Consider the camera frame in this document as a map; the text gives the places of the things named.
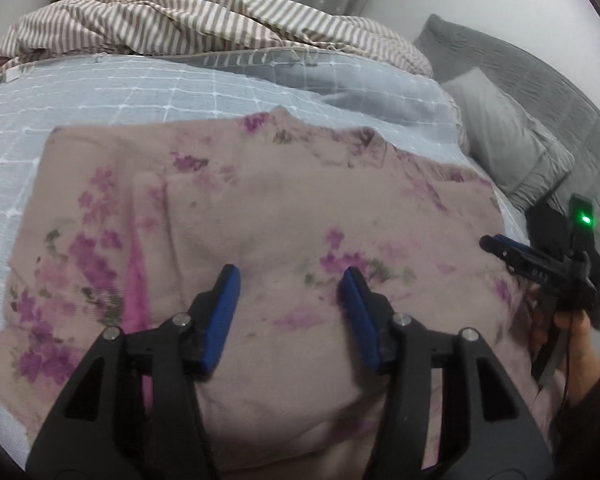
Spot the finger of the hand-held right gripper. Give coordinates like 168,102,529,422
480,236,531,273
492,234,533,256

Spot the grey quilted headboard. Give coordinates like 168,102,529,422
412,14,600,356

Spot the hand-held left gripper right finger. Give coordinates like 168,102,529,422
339,266,554,480

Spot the person's right forearm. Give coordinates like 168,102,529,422
549,355,600,480

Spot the floral padded jacket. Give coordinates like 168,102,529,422
0,105,556,476

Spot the grey pillow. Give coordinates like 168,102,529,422
440,67,576,211

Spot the blue checked bed sheet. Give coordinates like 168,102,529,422
0,50,531,411

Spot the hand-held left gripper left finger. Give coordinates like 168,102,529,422
25,264,242,480

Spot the person's right hand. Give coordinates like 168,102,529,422
529,285,600,408

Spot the striped quilt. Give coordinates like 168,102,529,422
0,0,433,78

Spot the black cable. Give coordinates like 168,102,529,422
559,310,578,413

